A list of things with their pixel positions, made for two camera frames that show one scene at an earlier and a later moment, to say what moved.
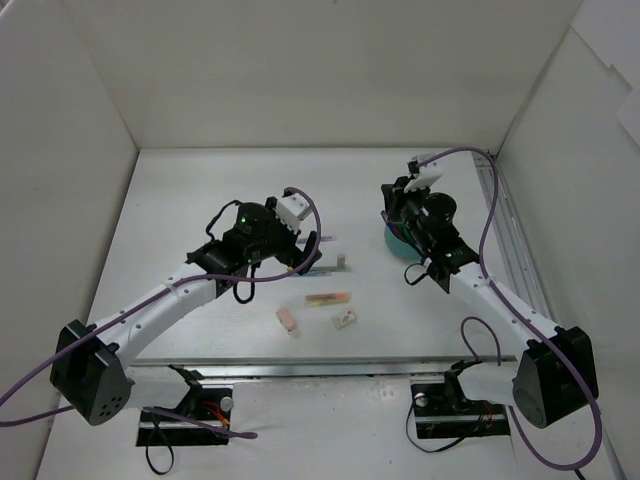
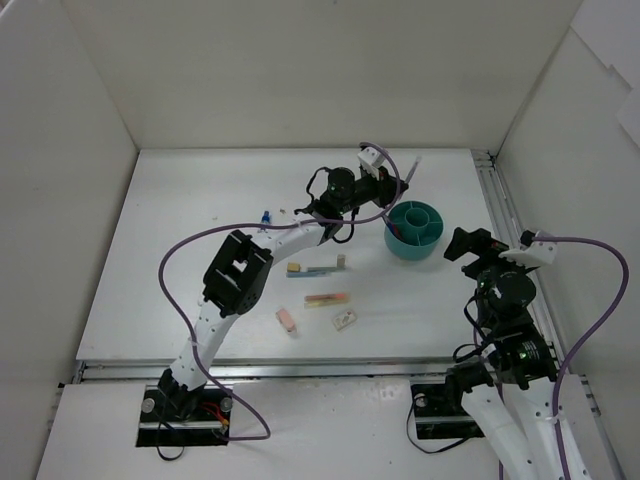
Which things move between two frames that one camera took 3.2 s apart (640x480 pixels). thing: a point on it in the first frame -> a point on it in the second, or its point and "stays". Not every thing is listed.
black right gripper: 395,206 -> 481,250
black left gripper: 298,248 -> 383,188
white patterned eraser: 344,321 stays
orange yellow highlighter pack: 313,300 stays
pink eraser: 286,319 stays
